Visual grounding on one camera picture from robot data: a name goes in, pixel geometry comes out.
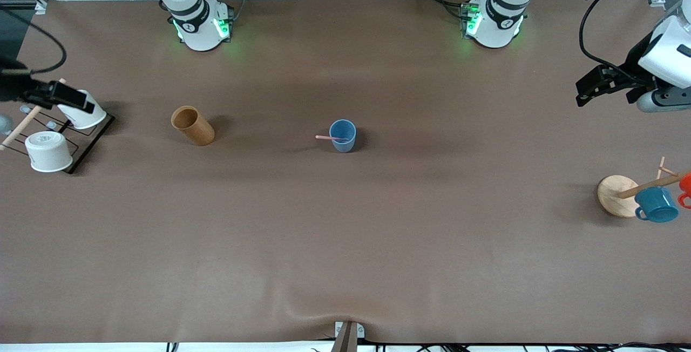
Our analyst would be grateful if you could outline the blue cup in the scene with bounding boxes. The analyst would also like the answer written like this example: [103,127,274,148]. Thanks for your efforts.
[329,119,357,153]

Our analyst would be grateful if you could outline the white tilted paper cup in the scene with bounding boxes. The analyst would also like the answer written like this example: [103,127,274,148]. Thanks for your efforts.
[56,89,108,130]

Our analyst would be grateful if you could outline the white upturned paper cup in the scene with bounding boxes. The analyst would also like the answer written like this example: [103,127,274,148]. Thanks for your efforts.
[24,131,74,173]

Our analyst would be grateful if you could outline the wooden rack rod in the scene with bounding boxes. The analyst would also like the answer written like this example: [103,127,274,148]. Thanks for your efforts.
[0,78,67,152]

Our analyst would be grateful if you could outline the wooden mug tree stand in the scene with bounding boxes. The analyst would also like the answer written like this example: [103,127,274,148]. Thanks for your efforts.
[597,156,691,219]

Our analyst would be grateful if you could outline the teal mug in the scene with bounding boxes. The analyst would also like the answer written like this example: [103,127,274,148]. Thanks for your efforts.
[634,186,680,224]

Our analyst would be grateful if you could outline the red mug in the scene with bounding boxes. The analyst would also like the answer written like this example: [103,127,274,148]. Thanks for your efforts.
[677,173,691,209]

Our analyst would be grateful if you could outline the brown wooden cylinder holder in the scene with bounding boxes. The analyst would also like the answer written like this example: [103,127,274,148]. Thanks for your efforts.
[171,105,216,147]

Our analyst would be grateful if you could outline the brown table mat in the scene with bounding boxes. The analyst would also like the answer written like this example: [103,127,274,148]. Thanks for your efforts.
[0,0,691,345]

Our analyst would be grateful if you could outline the black wire cup rack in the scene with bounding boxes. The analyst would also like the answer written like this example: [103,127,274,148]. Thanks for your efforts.
[10,104,116,175]

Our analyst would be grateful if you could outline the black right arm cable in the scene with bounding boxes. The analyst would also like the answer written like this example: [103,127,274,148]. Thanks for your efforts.
[0,6,67,76]

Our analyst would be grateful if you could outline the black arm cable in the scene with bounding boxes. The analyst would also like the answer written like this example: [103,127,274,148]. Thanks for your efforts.
[579,0,682,80]
[0,6,67,76]

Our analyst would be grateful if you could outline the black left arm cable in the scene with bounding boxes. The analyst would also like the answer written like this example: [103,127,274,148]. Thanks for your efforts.
[579,0,682,80]

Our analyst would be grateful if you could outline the metal table bracket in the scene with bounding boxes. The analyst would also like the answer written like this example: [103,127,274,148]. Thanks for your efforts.
[330,321,365,352]

